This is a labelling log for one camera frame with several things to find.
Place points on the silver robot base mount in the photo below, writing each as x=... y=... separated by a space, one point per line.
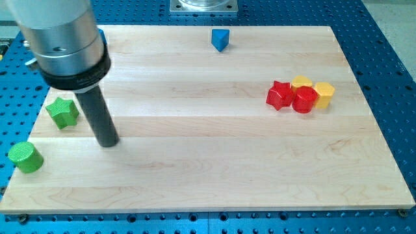
x=203 y=6

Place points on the blue block behind arm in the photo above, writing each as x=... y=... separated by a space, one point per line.
x=102 y=34

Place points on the red star block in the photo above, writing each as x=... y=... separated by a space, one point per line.
x=280 y=95

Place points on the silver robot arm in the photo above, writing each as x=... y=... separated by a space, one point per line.
x=70 y=54

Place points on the green star block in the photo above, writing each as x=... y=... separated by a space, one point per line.
x=63 y=112

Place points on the green cylinder block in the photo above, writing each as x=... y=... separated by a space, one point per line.
x=25 y=157

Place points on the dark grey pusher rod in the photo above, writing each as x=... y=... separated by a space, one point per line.
x=98 y=117

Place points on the yellow heart block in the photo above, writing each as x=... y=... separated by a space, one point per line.
x=300 y=81

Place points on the blue triangle block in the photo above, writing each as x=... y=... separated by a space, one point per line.
x=220 y=39

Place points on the yellow hexagon block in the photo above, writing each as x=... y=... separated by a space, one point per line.
x=325 y=92

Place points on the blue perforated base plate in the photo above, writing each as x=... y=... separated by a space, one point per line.
x=386 y=84

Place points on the red cylinder block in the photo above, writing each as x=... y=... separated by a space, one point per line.
x=304 y=99

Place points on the wooden board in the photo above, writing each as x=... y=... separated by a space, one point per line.
x=197 y=135

